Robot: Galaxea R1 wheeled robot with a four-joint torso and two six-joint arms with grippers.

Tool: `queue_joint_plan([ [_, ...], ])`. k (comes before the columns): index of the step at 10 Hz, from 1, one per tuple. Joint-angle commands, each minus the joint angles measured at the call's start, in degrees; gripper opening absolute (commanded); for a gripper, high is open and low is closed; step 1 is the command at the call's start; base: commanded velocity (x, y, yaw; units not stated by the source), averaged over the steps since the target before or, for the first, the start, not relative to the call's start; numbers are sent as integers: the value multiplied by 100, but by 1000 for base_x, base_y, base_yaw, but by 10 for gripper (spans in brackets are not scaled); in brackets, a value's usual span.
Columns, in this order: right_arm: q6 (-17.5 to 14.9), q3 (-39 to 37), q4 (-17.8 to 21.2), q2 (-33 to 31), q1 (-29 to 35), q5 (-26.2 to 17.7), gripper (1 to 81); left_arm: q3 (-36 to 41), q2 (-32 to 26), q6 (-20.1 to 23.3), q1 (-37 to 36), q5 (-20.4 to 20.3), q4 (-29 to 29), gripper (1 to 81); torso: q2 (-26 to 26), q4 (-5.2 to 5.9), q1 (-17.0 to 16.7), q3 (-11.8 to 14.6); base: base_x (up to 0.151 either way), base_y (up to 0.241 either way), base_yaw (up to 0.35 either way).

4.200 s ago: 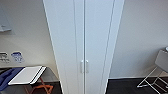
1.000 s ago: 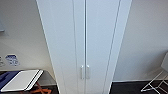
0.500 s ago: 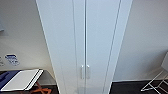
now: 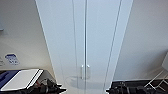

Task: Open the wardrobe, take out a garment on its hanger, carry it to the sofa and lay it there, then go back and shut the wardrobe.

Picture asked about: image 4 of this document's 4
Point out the white blue wall sign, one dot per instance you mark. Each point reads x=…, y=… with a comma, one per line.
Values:
x=11, y=59

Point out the blue cloth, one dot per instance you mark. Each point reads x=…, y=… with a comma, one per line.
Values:
x=6, y=78

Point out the white folding chair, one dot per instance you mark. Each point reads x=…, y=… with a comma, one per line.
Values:
x=163, y=66

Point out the white wardrobe door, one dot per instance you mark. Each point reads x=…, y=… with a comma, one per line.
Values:
x=100, y=33
x=66, y=33

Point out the white table orange legs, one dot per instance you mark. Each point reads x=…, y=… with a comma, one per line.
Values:
x=21, y=79

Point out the white wardrobe body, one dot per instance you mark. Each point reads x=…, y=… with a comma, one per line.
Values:
x=41, y=33

